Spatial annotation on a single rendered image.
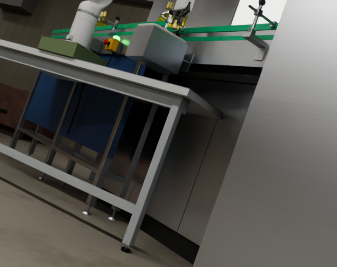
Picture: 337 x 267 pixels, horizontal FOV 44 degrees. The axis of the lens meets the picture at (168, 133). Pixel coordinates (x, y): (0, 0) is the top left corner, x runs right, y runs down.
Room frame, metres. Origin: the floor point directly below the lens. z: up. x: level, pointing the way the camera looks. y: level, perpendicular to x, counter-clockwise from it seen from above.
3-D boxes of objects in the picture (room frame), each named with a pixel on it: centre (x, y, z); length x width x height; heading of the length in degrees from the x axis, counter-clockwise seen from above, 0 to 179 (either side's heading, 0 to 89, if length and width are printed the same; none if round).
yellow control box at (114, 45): (2.52, 0.49, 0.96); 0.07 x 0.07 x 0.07; 37
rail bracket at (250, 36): (1.70, -0.20, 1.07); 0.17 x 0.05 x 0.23; 127
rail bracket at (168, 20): (2.21, 0.18, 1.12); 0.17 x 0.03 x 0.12; 127
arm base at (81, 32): (2.24, 0.62, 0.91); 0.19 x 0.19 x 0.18
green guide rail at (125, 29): (2.94, 0.73, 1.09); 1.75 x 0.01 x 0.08; 37
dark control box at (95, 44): (2.74, 0.66, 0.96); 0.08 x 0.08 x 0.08; 37
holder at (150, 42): (2.08, 0.17, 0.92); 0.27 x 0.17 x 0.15; 127
